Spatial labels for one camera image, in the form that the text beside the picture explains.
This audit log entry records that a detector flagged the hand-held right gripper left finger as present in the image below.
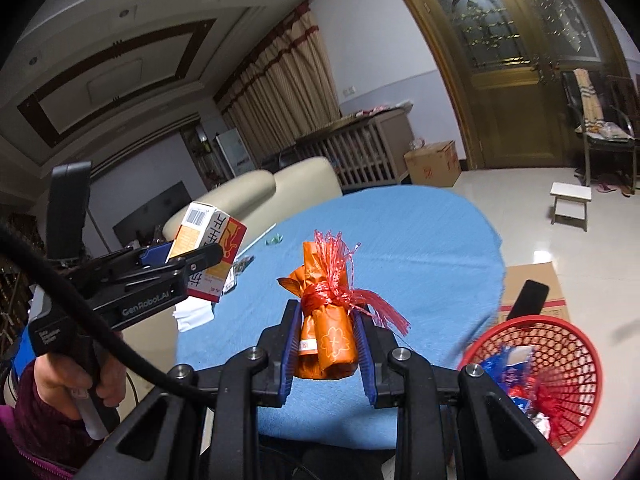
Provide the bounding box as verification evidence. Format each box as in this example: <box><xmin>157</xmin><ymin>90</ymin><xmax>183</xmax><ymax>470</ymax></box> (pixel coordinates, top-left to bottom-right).
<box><xmin>75</xmin><ymin>299</ymin><xmax>303</xmax><ymax>480</ymax></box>

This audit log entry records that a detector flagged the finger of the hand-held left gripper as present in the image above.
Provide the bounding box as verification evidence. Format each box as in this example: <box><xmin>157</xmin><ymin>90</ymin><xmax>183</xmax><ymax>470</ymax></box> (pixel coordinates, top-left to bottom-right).
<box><xmin>96</xmin><ymin>240</ymin><xmax>174</xmax><ymax>274</ymax></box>
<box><xmin>167</xmin><ymin>245</ymin><xmax>227</xmax><ymax>289</ymax></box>

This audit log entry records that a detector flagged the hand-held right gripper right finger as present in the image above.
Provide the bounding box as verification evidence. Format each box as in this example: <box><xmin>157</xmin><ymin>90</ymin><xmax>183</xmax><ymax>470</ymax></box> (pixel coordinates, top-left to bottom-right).
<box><xmin>352</xmin><ymin>302</ymin><xmax>581</xmax><ymax>480</ymax></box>

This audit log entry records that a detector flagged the orange and white box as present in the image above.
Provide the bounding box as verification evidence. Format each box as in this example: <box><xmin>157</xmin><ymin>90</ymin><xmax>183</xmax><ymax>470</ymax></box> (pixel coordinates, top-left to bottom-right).
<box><xmin>165</xmin><ymin>201</ymin><xmax>248</xmax><ymax>303</ymax></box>

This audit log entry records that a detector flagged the orange packet with red ribbon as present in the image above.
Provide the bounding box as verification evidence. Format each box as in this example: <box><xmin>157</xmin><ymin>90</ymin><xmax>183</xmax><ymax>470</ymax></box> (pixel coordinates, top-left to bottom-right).
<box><xmin>276</xmin><ymin>230</ymin><xmax>411</xmax><ymax>382</ymax></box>

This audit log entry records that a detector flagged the red plastic basket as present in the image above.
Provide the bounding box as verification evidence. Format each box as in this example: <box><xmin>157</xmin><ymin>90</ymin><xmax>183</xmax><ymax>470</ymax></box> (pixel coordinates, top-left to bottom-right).
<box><xmin>457</xmin><ymin>316</ymin><xmax>603</xmax><ymax>457</ymax></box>

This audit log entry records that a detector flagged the person's left forearm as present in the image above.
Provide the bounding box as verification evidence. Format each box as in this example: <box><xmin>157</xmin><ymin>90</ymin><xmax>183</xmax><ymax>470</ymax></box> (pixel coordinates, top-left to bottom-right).
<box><xmin>0</xmin><ymin>360</ymin><xmax>96</xmax><ymax>480</ymax></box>

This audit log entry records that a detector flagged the person's left hand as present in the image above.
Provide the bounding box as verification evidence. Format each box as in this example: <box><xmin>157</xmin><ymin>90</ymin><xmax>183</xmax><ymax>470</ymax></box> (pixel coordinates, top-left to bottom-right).
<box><xmin>32</xmin><ymin>352</ymin><xmax>128</xmax><ymax>418</ymax></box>

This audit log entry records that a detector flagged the black television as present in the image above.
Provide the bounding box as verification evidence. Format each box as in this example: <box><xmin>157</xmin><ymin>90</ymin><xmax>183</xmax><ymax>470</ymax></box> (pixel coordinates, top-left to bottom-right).
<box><xmin>112</xmin><ymin>181</ymin><xmax>193</xmax><ymax>246</ymax></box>

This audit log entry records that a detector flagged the white paper sheet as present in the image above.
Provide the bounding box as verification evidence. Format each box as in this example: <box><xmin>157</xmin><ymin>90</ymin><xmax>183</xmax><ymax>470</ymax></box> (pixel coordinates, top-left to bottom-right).
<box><xmin>172</xmin><ymin>302</ymin><xmax>216</xmax><ymax>333</ymax></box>

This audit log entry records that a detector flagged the cream leather sofa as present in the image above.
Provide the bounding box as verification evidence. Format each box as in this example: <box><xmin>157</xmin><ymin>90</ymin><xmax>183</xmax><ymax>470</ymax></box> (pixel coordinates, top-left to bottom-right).
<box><xmin>125</xmin><ymin>156</ymin><xmax>344</xmax><ymax>376</ymax></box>

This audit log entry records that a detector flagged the black device on stand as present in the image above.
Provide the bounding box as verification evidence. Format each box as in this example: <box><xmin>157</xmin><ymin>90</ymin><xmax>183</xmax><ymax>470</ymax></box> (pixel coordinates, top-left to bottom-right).
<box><xmin>46</xmin><ymin>161</ymin><xmax>112</xmax><ymax>262</ymax></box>

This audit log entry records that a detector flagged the wooden display cabinet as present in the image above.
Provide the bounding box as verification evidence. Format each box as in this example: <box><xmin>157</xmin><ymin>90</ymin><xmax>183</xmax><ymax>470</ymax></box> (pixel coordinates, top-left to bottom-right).
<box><xmin>180</xmin><ymin>120</ymin><xmax>226</xmax><ymax>186</ymax></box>

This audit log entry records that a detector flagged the blue tablecloth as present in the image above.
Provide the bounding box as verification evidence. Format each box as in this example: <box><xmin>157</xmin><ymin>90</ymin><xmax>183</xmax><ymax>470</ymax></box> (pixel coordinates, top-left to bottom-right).
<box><xmin>175</xmin><ymin>185</ymin><xmax>506</xmax><ymax>451</ymax></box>

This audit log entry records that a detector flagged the white refrigerator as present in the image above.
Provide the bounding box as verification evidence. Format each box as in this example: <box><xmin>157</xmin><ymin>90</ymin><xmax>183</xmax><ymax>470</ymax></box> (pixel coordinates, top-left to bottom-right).
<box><xmin>216</xmin><ymin>129</ymin><xmax>253</xmax><ymax>178</ymax></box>

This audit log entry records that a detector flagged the black rectangular device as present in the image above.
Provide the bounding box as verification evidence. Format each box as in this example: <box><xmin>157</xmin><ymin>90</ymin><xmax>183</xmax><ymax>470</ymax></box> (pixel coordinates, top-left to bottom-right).
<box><xmin>506</xmin><ymin>280</ymin><xmax>550</xmax><ymax>322</ymax></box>

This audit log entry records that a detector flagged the beige striped curtain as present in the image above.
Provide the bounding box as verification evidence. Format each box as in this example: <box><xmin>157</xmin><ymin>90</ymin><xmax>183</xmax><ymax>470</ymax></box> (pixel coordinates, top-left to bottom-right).
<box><xmin>215</xmin><ymin>2</ymin><xmax>343</xmax><ymax>171</ymax></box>

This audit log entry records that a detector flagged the flat cardboard box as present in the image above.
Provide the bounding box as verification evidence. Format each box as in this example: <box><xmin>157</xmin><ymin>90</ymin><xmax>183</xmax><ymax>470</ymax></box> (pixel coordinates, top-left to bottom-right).
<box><xmin>497</xmin><ymin>261</ymin><xmax>572</xmax><ymax>328</ymax></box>

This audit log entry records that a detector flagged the wooden crib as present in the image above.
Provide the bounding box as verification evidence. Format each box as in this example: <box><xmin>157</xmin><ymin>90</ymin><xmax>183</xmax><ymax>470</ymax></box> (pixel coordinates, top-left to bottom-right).
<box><xmin>295</xmin><ymin>105</ymin><xmax>416</xmax><ymax>191</ymax></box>

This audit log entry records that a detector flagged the cardboard box with red print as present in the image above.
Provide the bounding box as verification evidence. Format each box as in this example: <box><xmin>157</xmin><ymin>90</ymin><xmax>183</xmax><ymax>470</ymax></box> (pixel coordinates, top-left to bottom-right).
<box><xmin>404</xmin><ymin>140</ymin><xmax>462</xmax><ymax>188</ymax></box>

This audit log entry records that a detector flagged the pink patterned cloth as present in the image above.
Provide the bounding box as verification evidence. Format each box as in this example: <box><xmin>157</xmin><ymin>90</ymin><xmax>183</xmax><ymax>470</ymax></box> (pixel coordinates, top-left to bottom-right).
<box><xmin>350</xmin><ymin>102</ymin><xmax>413</xmax><ymax>118</ymax></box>

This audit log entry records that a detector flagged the white stool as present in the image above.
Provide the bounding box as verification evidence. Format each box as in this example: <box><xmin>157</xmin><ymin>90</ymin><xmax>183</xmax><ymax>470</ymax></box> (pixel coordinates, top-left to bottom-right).
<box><xmin>550</xmin><ymin>182</ymin><xmax>593</xmax><ymax>232</ymax></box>

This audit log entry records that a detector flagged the wooden glass door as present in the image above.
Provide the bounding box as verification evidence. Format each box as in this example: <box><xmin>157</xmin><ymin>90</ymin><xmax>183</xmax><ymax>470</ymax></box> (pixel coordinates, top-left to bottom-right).
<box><xmin>380</xmin><ymin>0</ymin><xmax>631</xmax><ymax>171</ymax></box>

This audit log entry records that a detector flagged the wooden chair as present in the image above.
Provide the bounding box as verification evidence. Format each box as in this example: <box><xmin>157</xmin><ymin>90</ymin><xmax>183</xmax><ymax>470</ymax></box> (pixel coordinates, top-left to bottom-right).
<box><xmin>562</xmin><ymin>67</ymin><xmax>640</xmax><ymax>196</ymax></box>

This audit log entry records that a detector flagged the striped cloth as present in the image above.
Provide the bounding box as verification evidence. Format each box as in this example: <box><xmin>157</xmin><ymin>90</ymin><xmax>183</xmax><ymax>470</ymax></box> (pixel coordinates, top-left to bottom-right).
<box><xmin>572</xmin><ymin>67</ymin><xmax>608</xmax><ymax>133</ymax></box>

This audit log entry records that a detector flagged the thick black cable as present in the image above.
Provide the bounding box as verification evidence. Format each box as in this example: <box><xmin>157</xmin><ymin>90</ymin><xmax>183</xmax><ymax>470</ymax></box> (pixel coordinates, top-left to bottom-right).
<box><xmin>0</xmin><ymin>220</ymin><xmax>216</xmax><ymax>403</ymax></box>

